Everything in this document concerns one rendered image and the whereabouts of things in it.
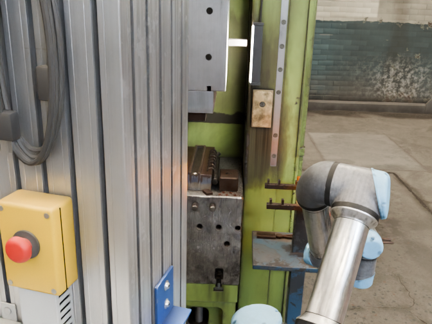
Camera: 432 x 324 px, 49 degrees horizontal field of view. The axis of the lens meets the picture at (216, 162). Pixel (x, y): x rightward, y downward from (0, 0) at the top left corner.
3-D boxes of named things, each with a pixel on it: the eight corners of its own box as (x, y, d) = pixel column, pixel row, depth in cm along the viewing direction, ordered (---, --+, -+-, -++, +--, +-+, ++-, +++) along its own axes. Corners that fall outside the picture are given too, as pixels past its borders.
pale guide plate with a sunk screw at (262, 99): (270, 128, 213) (273, 90, 208) (251, 126, 214) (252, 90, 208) (270, 126, 215) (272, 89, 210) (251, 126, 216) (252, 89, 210)
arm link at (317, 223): (280, 177, 120) (301, 272, 154) (322, 186, 114) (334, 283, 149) (296, 144, 126) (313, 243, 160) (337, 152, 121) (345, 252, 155)
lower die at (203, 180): (211, 190, 211) (211, 173, 209) (166, 189, 212) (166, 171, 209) (214, 161, 251) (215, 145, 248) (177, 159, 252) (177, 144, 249)
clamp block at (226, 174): (238, 191, 211) (238, 178, 209) (218, 191, 211) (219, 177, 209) (237, 182, 222) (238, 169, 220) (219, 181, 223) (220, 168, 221)
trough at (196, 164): (200, 175, 209) (200, 172, 209) (188, 175, 209) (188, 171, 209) (205, 147, 249) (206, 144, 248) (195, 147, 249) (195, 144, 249)
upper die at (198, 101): (213, 113, 200) (213, 91, 197) (166, 112, 200) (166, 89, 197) (216, 94, 240) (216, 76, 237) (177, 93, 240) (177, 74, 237)
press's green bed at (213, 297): (234, 365, 236) (238, 285, 220) (159, 361, 236) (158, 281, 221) (234, 299, 288) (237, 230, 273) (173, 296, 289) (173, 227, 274)
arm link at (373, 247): (355, 261, 139) (359, 236, 136) (348, 243, 150) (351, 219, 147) (382, 263, 139) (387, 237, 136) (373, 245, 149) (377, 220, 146)
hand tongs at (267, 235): (390, 240, 210) (391, 237, 210) (393, 244, 206) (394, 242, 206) (256, 234, 212) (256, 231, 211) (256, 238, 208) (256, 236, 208)
